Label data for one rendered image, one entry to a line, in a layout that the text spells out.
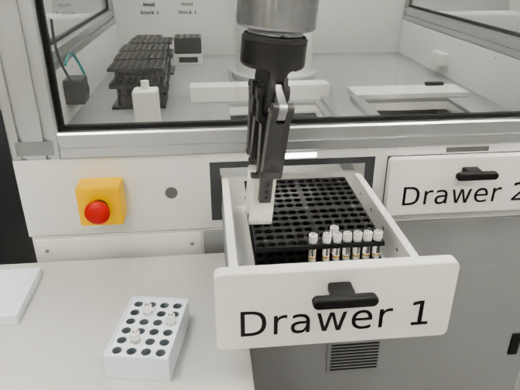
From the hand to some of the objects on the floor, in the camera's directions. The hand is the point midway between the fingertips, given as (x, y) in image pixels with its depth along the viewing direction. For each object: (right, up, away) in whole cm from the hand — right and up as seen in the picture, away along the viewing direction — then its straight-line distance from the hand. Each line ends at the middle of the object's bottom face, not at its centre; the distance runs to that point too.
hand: (259, 195), depth 66 cm
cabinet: (+6, -57, +106) cm, 120 cm away
